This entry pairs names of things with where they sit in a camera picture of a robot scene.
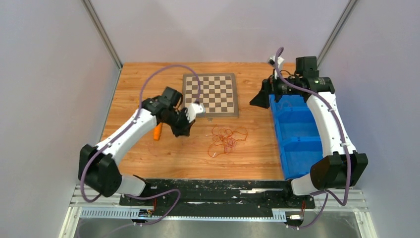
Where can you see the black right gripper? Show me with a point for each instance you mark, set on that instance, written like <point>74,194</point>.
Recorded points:
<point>269,88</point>

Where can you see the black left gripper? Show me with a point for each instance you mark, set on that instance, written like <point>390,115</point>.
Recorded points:
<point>184,130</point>

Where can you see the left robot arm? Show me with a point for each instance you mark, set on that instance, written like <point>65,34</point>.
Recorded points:
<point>98,165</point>

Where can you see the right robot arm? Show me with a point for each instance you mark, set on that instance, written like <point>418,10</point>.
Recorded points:
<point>341,165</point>

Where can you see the orange plastic carrot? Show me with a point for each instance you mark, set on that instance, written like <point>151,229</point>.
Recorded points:
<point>157,132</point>

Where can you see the wooden chessboard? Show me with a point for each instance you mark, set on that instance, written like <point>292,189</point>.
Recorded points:
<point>218,93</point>

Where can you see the blue plastic bin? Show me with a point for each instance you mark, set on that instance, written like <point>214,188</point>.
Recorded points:
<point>297,135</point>

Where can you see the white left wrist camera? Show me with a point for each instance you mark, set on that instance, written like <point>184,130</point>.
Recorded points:
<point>194,109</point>

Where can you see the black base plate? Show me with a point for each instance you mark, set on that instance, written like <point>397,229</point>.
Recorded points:
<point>220,198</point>

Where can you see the right aluminium frame post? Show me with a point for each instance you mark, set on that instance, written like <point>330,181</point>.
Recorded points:
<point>344,16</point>

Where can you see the aluminium frame post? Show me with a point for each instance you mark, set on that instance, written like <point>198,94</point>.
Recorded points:
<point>344,16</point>
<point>102,32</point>

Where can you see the left aluminium frame post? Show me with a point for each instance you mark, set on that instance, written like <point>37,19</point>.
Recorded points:
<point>102,32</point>

